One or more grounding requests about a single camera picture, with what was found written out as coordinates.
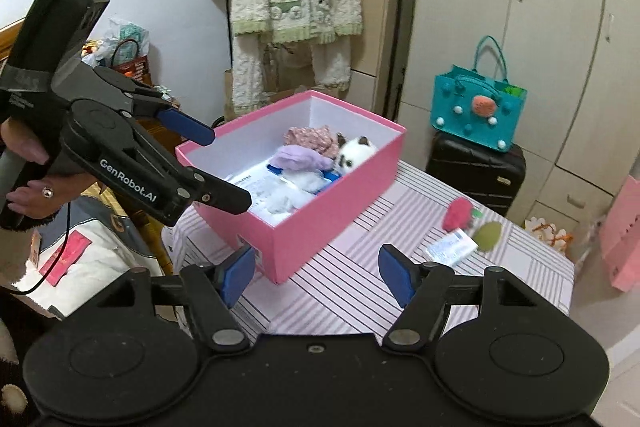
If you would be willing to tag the red paper bag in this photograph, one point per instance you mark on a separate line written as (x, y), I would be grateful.
(132, 67)

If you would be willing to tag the lilac cloud plush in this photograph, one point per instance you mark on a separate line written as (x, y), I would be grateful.
(300, 158)

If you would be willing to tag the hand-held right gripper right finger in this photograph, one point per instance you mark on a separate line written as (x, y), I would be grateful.
(395, 274)

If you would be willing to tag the black suitcase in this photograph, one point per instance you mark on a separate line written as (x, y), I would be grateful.
(475, 177)

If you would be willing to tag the plastic bag with tissue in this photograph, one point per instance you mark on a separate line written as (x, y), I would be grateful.
(127, 32)

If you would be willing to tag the white tissue packet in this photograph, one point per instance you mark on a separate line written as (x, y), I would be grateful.
(450, 249)

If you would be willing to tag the white paper sheet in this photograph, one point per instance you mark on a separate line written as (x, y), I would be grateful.
(252, 187)

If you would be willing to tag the white brown cat plush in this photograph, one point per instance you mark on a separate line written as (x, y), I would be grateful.
(357, 154)

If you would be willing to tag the olive green plush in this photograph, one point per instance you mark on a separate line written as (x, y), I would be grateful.
(487, 236)

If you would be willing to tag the white orange paper bag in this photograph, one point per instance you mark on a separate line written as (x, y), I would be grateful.
(547, 237)

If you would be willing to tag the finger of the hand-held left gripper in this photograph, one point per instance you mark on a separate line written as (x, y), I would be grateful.
(192, 132)
(225, 197)

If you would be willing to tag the cream fleece pants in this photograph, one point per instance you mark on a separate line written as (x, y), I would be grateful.
(330, 62)

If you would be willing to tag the pink floral cloth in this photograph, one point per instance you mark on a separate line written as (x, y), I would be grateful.
(310, 138)

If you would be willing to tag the beige door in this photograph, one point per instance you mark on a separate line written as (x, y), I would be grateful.
(375, 7)

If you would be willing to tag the pink box lid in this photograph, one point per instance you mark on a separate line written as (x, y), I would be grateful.
(622, 242)

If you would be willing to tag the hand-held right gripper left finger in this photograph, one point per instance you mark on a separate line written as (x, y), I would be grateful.
(239, 274)

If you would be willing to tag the striped tablecloth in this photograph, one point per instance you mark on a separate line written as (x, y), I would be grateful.
(340, 287)

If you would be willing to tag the person's left hand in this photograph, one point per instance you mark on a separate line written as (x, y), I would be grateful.
(42, 194)

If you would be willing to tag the pink cardboard box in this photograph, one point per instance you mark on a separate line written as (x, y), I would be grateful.
(320, 227)

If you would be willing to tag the white grey quilt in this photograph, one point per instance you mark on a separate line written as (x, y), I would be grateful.
(115, 257)

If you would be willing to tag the person's dark fleece clothing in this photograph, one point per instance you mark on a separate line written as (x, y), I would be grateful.
(20, 357)

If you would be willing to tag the beige wardrobe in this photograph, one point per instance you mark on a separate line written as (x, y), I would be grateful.
(550, 32)

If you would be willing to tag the teal felt tote bag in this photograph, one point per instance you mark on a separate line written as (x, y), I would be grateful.
(475, 107)

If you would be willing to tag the white fluffy pompom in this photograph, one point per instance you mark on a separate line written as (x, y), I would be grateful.
(295, 192)

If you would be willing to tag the pink strawberry plush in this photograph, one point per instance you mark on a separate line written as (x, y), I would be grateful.
(457, 213)

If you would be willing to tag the pink flat packet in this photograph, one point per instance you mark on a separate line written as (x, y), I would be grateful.
(65, 257)

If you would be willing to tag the blue white packet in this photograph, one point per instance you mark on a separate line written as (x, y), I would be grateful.
(273, 168)
(330, 182)

